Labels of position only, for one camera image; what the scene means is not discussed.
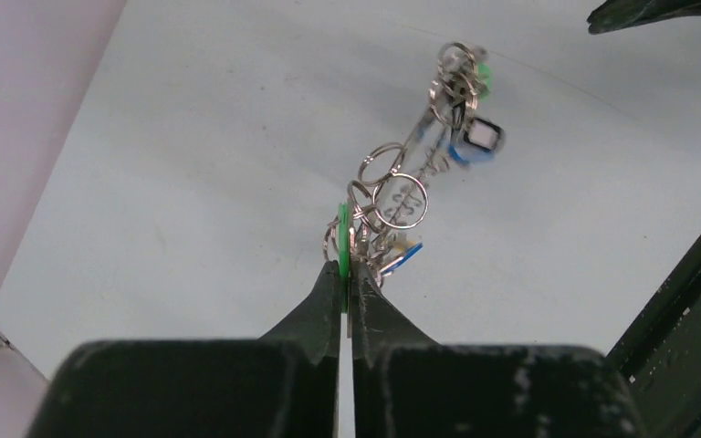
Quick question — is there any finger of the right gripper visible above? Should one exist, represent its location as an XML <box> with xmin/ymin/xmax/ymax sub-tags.
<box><xmin>587</xmin><ymin>0</ymin><xmax>701</xmax><ymax>34</ymax></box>
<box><xmin>607</xmin><ymin>235</ymin><xmax>701</xmax><ymax>437</ymax></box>

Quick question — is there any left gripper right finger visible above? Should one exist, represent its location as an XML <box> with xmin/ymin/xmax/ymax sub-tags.
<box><xmin>350</xmin><ymin>263</ymin><xmax>647</xmax><ymax>437</ymax></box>

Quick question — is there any blue key tag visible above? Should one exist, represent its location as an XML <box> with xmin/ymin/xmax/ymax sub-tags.
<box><xmin>447</xmin><ymin>117</ymin><xmax>506</xmax><ymax>166</ymax></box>

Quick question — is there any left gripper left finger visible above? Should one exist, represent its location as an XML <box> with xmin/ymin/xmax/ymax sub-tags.
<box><xmin>27</xmin><ymin>262</ymin><xmax>340</xmax><ymax>437</ymax></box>

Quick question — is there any large metal key ring disc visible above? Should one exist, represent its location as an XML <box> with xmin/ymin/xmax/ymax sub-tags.
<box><xmin>381</xmin><ymin>105</ymin><xmax>448</xmax><ymax>243</ymax></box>

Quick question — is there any green key tag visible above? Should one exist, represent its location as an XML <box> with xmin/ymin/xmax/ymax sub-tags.
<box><xmin>335</xmin><ymin>203</ymin><xmax>351</xmax><ymax>314</ymax></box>

